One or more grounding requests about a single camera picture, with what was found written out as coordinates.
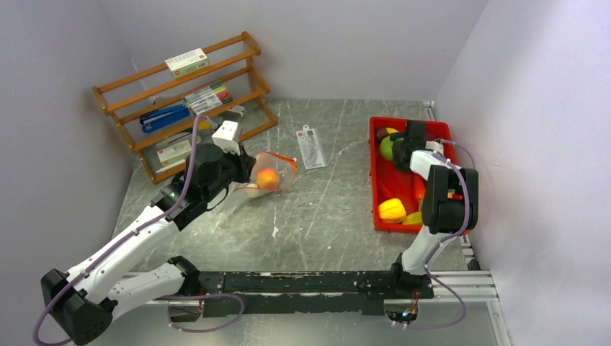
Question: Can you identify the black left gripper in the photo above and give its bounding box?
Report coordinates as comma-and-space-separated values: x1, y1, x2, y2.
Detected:
203, 142, 257, 202

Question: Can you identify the green cabbage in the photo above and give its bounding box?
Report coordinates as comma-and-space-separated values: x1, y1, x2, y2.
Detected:
379, 136, 393, 161

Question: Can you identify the dark purple passion fruit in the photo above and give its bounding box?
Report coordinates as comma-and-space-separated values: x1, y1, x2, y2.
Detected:
375, 128, 389, 143

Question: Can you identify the orange peach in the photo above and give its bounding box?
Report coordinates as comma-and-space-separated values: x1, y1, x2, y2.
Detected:
256, 167, 281, 191

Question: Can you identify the clear zip bag orange zipper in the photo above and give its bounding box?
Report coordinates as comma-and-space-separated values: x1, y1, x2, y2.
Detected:
232, 151, 297, 199

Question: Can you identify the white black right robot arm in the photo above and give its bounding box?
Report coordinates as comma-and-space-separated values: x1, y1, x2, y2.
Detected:
388, 120, 479, 298

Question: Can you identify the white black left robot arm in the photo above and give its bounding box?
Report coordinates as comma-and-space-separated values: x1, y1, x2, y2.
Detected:
32, 143, 257, 345

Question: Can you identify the black white stapler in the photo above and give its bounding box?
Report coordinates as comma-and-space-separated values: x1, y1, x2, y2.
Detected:
155, 128, 193, 150

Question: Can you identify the yellow grey eraser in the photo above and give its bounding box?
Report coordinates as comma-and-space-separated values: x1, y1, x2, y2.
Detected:
198, 121, 211, 130

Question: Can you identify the orange carrot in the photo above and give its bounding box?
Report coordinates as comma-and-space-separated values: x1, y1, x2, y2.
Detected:
413, 174, 427, 201

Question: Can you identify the green white staples box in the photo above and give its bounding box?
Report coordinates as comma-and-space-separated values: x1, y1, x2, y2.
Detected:
156, 140, 192, 167

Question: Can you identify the red plastic bin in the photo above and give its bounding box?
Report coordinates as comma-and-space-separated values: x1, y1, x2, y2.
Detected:
368, 115, 471, 235

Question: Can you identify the wooden three-tier shelf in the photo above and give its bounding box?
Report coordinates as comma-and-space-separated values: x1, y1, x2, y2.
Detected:
92, 31, 279, 185

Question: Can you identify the marker pen set pack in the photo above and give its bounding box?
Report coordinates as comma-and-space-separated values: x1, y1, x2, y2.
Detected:
183, 82, 233, 115

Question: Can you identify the yellow green mango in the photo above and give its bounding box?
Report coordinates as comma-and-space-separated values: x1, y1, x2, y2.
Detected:
401, 211, 423, 226

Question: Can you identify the blue hole punch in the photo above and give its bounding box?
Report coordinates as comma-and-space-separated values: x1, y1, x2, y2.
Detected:
139, 105, 190, 133

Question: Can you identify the ruler set clear package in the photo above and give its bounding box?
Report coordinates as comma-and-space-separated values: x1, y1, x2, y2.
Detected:
296, 125, 327, 169

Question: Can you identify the white box on top shelf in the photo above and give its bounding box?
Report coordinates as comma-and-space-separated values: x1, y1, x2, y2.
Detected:
165, 48, 210, 79

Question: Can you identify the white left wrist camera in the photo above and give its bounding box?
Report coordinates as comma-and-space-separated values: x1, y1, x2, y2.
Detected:
211, 120, 241, 155

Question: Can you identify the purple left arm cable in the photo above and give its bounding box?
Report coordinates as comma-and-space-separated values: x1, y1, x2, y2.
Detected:
32, 113, 246, 346

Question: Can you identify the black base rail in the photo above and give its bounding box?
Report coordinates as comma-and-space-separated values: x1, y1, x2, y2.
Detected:
176, 270, 434, 317

